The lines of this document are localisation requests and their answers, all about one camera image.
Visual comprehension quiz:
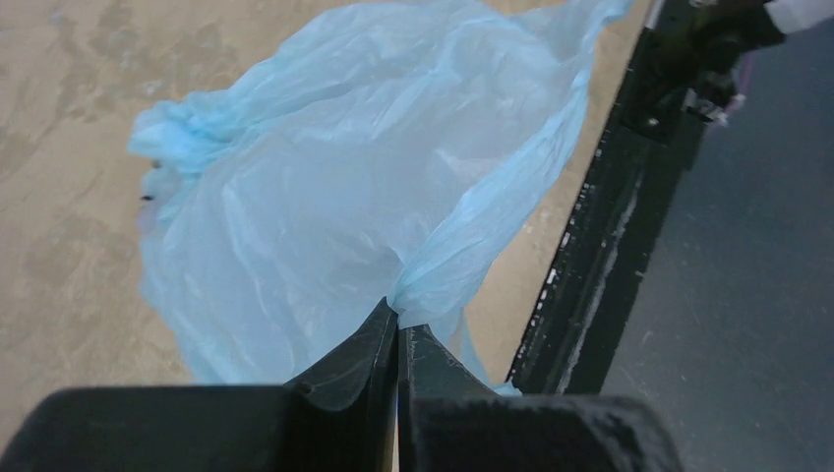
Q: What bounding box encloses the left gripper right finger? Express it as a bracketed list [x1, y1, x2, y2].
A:
[398, 325, 684, 471]

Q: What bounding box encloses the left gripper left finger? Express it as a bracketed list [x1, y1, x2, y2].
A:
[1, 302, 398, 471]

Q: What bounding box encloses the light blue printed plastic bag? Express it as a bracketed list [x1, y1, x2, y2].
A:
[128, 1, 629, 384]

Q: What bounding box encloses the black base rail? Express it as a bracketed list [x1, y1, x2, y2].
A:
[505, 0, 787, 395]

